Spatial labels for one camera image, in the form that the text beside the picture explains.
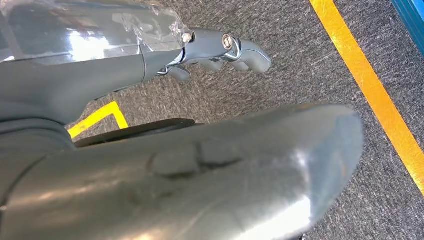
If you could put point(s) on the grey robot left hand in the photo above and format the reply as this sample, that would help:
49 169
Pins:
198 185

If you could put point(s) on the blue metal shelf rack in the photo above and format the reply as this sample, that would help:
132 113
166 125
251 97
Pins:
414 16

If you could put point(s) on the black round robot leg joint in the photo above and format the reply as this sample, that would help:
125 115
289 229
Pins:
139 130

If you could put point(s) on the yellow floor tape mark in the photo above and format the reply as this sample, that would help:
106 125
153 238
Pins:
369 82

